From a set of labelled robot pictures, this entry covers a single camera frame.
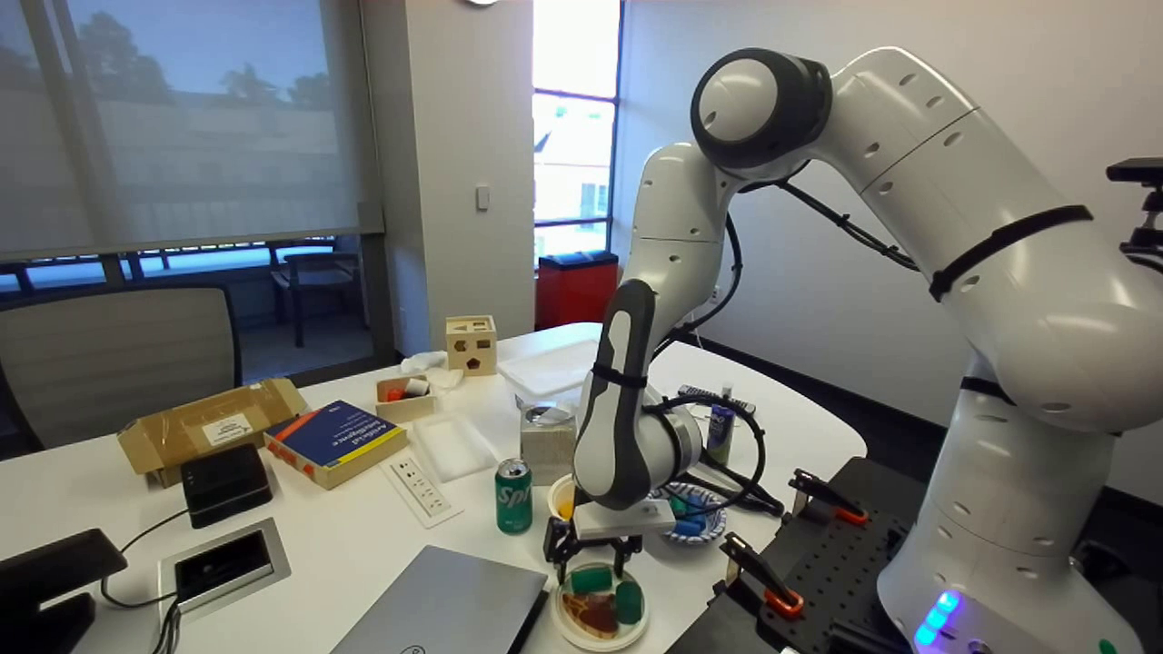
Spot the cardboard box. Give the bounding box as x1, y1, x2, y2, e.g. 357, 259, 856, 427
113, 375, 314, 489

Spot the blue patterned plate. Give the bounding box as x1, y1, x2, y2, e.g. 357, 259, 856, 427
653, 478, 736, 548

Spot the dark chair behind window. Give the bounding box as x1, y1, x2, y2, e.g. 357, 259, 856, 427
264, 232, 366, 352

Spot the silver laptop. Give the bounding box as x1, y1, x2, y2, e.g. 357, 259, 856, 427
326, 542, 554, 654

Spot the black mounting plate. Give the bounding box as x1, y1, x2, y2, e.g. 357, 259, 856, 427
663, 454, 962, 654

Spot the red block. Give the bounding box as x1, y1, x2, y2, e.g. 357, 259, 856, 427
564, 591, 621, 637

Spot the red bin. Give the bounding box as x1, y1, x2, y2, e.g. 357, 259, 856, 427
530, 248, 624, 335

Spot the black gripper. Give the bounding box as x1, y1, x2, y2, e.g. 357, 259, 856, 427
541, 499, 646, 600

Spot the grey office chair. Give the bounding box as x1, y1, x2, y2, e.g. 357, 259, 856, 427
0, 278, 243, 454

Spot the white remote control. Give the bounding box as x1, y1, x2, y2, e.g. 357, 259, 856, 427
383, 448, 464, 531

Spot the blue and yellow book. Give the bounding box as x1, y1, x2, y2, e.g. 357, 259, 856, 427
263, 397, 413, 493

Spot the white bowl with yellow contents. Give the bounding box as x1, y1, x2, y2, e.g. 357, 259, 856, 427
546, 471, 586, 525

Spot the grey roller blind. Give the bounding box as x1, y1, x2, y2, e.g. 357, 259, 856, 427
0, 0, 372, 266

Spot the green block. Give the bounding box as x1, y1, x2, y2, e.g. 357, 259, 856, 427
569, 563, 618, 600
610, 575, 646, 627

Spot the black orange clamp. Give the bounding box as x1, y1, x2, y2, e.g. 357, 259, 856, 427
716, 531, 811, 621
784, 466, 877, 531

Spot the white plate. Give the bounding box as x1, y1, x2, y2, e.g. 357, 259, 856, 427
550, 567, 653, 654

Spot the small black box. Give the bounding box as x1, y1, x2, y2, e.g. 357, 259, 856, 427
180, 439, 277, 531

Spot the black tablet stand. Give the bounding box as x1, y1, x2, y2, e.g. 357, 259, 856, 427
0, 525, 131, 654

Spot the table power outlet panel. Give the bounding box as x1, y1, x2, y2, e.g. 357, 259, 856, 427
158, 516, 295, 611

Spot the green soda can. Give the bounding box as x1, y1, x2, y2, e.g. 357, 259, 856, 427
491, 454, 537, 539

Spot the black camera on stand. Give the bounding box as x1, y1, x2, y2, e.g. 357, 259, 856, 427
1100, 154, 1163, 275

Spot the wooden shape sorter cube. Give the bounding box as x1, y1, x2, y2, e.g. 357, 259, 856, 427
441, 313, 503, 378

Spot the clear plastic tray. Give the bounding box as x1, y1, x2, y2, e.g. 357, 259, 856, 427
409, 409, 503, 484

